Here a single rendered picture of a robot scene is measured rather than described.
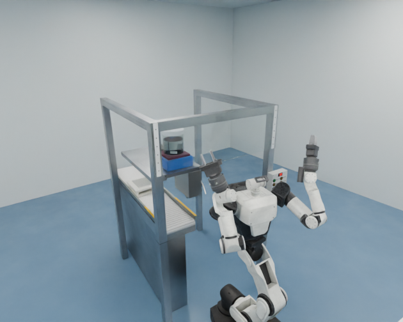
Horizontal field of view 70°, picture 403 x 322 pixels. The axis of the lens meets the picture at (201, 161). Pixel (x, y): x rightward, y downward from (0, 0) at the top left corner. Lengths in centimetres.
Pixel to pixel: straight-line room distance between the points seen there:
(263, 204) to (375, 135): 323
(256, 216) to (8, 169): 397
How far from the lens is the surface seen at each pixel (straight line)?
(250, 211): 176
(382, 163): 487
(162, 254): 213
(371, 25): 481
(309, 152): 185
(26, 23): 483
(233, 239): 155
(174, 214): 231
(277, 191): 193
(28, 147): 497
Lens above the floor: 214
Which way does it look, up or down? 21 degrees down
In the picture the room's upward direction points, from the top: 1 degrees counter-clockwise
